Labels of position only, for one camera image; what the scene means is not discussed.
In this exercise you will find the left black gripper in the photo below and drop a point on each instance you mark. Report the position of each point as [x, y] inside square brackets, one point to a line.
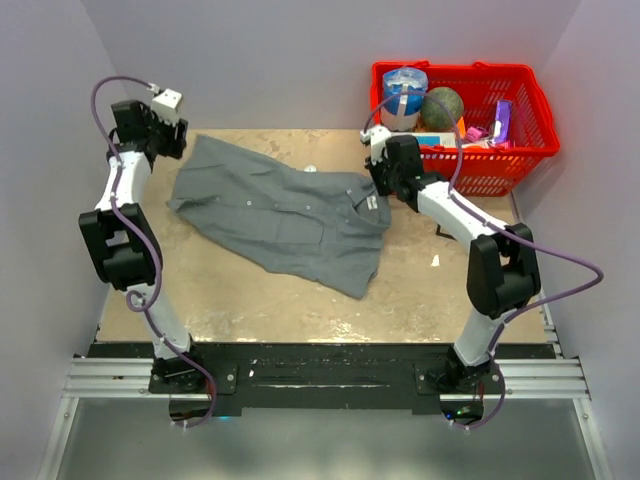
[176, 134]

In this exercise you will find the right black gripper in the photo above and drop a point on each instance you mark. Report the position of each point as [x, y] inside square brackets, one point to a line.
[374, 169]

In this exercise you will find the grey button shirt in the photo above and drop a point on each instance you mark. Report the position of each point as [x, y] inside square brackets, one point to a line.
[312, 225]

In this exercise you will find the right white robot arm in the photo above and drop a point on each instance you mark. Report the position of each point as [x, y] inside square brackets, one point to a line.
[502, 275]

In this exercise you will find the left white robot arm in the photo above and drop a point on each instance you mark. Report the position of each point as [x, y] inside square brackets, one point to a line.
[123, 248]

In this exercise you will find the white shirt label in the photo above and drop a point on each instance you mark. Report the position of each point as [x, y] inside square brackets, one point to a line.
[371, 202]

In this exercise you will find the white blue box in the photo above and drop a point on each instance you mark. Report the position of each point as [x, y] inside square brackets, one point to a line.
[436, 139]

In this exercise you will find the blue white wrapped roll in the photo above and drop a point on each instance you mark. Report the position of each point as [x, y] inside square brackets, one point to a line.
[404, 87]

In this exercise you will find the red plastic basket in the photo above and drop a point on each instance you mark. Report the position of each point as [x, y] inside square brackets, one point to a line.
[487, 170]

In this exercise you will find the green round ball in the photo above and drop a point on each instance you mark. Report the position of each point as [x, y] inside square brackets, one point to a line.
[442, 108]

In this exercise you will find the pink small packet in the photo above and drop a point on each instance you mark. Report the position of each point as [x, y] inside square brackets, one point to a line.
[475, 134]

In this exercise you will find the purple snack packet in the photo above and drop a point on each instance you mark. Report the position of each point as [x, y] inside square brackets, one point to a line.
[502, 120]

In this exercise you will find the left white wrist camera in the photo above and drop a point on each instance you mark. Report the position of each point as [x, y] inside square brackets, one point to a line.
[166, 105]

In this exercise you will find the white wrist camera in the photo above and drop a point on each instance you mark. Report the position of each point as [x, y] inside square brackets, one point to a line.
[166, 105]
[375, 138]

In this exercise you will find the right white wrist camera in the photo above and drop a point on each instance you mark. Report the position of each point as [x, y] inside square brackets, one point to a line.
[375, 138]

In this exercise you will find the black square frame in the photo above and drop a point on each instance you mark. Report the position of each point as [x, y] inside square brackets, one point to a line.
[442, 233]

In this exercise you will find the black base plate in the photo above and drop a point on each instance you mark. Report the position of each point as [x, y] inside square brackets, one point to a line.
[289, 376]

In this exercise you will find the aluminium rail frame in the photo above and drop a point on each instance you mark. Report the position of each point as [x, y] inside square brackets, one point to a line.
[109, 426]

